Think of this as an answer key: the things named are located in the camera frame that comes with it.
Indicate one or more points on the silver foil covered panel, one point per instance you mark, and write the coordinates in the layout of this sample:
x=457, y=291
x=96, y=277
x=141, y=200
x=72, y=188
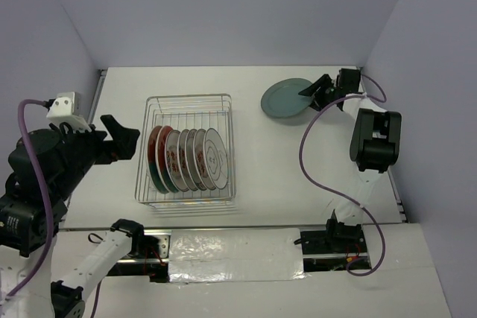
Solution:
x=235, y=255

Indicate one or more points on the red teal wave plate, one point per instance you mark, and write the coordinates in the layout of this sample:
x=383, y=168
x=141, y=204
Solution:
x=160, y=159
x=152, y=164

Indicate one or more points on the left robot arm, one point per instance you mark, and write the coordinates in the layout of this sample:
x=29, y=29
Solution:
x=48, y=164

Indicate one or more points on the white bowl plate red characters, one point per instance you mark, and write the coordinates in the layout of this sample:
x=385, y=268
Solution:
x=172, y=161

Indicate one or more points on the white plate teal rim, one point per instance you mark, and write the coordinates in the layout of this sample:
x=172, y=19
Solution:
x=190, y=159

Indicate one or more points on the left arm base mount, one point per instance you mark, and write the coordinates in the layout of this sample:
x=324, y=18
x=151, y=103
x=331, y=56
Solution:
x=148, y=256

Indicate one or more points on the wire dish rack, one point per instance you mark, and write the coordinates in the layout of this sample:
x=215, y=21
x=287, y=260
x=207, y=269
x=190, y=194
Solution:
x=180, y=113

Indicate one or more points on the white plate grey line pattern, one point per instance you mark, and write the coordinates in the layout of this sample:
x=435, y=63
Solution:
x=216, y=158

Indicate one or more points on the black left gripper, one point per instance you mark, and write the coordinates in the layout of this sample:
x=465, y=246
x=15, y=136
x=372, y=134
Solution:
x=124, y=144

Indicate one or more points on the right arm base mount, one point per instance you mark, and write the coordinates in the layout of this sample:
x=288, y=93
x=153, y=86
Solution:
x=333, y=247

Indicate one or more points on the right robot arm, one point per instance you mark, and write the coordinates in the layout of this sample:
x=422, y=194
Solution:
x=242, y=146

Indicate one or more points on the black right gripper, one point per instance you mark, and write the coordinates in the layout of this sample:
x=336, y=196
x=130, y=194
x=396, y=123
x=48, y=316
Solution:
x=324, y=81

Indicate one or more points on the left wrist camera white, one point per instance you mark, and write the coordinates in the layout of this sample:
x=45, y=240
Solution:
x=65, y=108

